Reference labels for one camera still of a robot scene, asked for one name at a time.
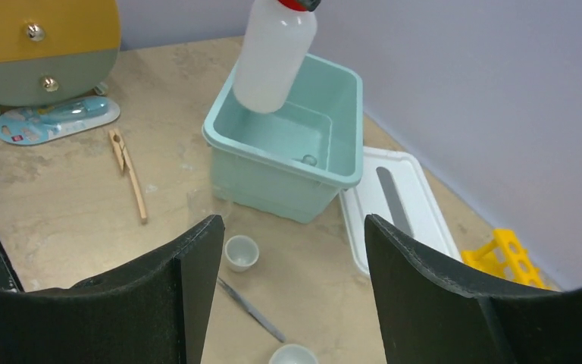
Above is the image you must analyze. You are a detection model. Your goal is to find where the small white crucible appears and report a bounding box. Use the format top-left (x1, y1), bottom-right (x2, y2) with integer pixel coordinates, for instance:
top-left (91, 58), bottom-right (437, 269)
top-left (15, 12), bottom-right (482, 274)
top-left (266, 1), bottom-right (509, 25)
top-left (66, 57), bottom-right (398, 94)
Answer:
top-left (224, 235), bottom-right (260, 272)

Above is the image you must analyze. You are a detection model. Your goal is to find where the wooden stick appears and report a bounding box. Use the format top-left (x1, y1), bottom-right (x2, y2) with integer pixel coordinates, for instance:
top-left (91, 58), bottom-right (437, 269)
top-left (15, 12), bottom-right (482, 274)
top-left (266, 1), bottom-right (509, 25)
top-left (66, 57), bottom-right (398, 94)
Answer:
top-left (108, 128), bottom-right (148, 224)

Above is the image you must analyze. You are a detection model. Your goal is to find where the white squeeze bottle red nozzle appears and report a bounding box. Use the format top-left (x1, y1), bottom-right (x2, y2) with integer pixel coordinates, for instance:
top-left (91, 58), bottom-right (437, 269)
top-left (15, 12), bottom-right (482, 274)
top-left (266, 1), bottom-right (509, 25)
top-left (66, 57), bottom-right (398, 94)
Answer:
top-left (232, 0), bottom-right (321, 114)

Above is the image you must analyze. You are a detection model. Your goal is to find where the white porcelain dish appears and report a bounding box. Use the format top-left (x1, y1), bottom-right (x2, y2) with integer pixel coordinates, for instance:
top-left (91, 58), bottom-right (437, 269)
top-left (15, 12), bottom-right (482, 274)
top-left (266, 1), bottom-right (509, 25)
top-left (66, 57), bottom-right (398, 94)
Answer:
top-left (268, 344), bottom-right (319, 364)

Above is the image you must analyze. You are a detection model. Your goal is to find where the yellow test tube rack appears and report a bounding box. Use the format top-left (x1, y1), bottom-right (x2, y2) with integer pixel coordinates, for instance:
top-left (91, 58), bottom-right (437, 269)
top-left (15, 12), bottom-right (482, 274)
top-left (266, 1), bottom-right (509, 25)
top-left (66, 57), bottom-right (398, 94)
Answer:
top-left (461, 229), bottom-right (552, 290)

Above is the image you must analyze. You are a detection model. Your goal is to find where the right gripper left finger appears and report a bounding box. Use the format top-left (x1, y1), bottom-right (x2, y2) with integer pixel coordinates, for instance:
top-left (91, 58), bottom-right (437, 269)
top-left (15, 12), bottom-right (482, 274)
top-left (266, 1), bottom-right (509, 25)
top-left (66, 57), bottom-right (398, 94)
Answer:
top-left (0, 215), bottom-right (225, 363)

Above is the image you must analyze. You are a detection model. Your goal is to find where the white cylinder orange end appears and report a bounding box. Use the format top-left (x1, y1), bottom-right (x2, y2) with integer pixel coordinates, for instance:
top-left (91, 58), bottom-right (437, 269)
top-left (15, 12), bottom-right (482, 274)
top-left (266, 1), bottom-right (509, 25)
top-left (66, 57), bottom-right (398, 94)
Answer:
top-left (0, 0), bottom-right (121, 106)

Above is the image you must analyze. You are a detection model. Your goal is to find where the white bin lid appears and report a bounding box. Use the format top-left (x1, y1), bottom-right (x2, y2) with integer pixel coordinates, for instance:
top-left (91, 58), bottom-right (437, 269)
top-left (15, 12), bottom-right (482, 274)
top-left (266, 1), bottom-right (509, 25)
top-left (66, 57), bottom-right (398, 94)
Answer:
top-left (339, 146), bottom-right (462, 278)

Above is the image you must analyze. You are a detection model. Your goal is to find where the blue blister pack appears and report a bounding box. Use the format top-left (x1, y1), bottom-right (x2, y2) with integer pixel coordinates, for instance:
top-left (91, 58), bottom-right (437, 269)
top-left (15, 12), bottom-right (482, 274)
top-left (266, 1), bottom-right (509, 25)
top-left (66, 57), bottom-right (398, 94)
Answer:
top-left (0, 96), bottom-right (120, 146)

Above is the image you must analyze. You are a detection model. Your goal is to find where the teal plastic bin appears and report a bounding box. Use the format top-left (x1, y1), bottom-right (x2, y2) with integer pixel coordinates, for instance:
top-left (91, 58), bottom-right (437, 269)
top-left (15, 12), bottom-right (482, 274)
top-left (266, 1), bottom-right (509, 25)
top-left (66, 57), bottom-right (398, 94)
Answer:
top-left (202, 55), bottom-right (364, 224)

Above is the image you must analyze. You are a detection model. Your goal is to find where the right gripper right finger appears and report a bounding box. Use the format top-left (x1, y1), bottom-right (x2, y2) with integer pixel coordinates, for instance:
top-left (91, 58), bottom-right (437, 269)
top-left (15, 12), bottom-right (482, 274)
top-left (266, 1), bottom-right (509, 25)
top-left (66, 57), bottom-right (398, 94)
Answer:
top-left (365, 215), bottom-right (582, 363)

